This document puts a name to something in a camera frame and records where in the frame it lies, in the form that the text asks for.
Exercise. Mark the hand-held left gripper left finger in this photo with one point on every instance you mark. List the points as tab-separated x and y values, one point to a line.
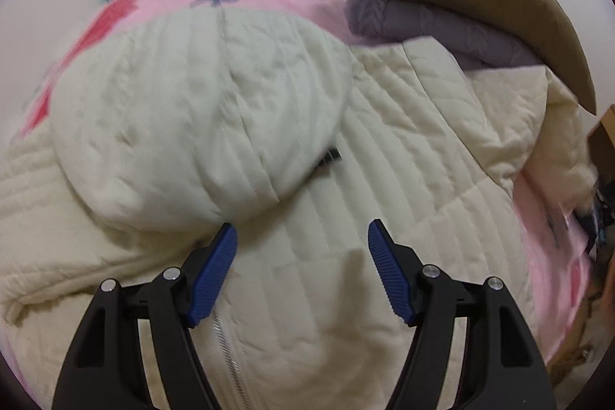
211	275

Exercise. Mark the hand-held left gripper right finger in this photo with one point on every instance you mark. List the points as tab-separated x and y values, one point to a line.
391	275

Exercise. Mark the cream quilted hooded jacket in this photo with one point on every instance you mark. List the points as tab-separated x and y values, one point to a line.
336	222

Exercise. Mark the folded purple sweater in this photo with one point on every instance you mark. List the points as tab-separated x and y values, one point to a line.
432	30

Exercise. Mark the pile of dark clothes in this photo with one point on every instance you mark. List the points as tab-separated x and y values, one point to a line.
598	218

